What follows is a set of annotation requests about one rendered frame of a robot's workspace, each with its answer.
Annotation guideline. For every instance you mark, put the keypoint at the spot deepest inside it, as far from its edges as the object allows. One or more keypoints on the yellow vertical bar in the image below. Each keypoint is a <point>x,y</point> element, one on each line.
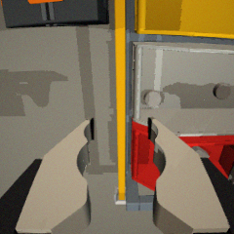
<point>120,90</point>

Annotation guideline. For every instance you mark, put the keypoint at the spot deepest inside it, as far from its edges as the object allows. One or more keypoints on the grey metal block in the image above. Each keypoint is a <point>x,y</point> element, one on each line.
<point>201,151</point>

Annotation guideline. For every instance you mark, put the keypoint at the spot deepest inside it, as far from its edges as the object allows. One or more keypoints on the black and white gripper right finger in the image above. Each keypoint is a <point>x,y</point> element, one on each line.
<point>192,196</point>

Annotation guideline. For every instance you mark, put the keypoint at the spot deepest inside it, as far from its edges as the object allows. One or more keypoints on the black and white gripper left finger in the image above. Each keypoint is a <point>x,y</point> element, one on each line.
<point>51,196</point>

